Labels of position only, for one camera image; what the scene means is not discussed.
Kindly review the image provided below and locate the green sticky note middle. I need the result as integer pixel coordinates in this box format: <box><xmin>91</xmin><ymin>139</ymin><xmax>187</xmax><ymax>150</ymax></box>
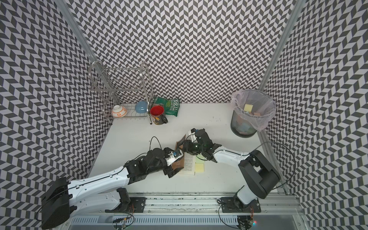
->
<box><xmin>195</xmin><ymin>155</ymin><xmax>206</xmax><ymax>163</ymax></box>

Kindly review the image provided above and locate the silver wire dish rack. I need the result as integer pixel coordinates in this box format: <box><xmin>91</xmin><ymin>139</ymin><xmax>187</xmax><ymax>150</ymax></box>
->
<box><xmin>88</xmin><ymin>60</ymin><xmax>155</xmax><ymax>125</ymax></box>

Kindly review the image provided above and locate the aluminium front rail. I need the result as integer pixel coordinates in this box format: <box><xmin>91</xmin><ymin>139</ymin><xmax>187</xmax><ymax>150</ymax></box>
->
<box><xmin>57</xmin><ymin>192</ymin><xmax>310</xmax><ymax>230</ymax></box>

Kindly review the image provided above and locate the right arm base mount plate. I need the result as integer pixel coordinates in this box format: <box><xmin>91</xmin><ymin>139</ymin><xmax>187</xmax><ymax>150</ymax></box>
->
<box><xmin>218</xmin><ymin>197</ymin><xmax>261</xmax><ymax>213</ymax></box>

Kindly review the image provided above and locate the brown black scroll book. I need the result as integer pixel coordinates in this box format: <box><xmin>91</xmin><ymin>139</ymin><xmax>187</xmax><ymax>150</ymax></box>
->
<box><xmin>171</xmin><ymin>152</ymin><xmax>195</xmax><ymax>176</ymax></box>

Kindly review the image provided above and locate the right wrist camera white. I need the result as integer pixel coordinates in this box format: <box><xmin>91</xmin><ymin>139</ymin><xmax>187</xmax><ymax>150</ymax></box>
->
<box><xmin>186</xmin><ymin>129</ymin><xmax>197</xmax><ymax>143</ymax></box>

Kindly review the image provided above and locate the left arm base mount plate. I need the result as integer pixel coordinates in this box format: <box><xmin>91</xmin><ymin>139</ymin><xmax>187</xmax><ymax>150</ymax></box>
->
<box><xmin>105</xmin><ymin>197</ymin><xmax>147</xmax><ymax>214</ymax></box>

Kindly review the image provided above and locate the mesh trash bin with liner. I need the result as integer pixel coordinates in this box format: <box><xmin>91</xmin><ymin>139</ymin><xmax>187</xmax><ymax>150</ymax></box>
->
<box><xmin>230</xmin><ymin>89</ymin><xmax>277</xmax><ymax>138</ymax></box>

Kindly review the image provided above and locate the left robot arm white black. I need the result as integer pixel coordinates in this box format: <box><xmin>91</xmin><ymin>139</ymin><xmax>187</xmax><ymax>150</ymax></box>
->
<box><xmin>38</xmin><ymin>148</ymin><xmax>184</xmax><ymax>230</ymax></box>

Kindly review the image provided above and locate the yellow sticky note bottom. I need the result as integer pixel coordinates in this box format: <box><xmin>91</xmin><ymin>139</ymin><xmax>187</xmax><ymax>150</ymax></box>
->
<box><xmin>195</xmin><ymin>163</ymin><xmax>205</xmax><ymax>173</ymax></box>

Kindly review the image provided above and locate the white orange patterned bowl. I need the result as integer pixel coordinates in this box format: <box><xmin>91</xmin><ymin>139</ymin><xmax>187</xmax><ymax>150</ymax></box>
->
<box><xmin>111</xmin><ymin>105</ymin><xmax>127</xmax><ymax>118</ymax></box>

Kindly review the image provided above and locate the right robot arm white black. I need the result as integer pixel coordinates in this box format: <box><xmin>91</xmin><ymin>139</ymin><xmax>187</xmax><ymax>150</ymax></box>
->
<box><xmin>178</xmin><ymin>128</ymin><xmax>281</xmax><ymax>206</ymax></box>

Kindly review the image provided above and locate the green snack bag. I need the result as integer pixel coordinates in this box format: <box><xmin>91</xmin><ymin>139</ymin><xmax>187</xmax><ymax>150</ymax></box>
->
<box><xmin>154</xmin><ymin>97</ymin><xmax>180</xmax><ymax>117</ymax></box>

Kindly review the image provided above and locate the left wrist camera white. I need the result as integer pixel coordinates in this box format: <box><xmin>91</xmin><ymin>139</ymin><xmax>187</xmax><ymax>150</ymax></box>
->
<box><xmin>165</xmin><ymin>149</ymin><xmax>184</xmax><ymax>166</ymax></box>

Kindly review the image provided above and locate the yellow sticky note in bin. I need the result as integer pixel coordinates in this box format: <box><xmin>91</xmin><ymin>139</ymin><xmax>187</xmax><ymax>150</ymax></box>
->
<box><xmin>243</xmin><ymin>104</ymin><xmax>253</xmax><ymax>113</ymax></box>

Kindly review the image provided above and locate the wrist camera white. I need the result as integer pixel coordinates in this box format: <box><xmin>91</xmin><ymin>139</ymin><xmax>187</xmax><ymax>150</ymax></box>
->
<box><xmin>165</xmin><ymin>149</ymin><xmax>184</xmax><ymax>166</ymax></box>
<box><xmin>186</xmin><ymin>129</ymin><xmax>197</xmax><ymax>143</ymax></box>

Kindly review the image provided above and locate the blue ceramic bowl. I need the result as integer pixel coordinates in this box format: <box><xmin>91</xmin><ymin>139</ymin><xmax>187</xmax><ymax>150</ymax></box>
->
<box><xmin>135</xmin><ymin>101</ymin><xmax>148</xmax><ymax>114</ymax></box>

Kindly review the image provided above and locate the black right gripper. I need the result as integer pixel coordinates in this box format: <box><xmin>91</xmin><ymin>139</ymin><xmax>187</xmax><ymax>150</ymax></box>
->
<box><xmin>176</xmin><ymin>140</ymin><xmax>205</xmax><ymax>155</ymax></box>

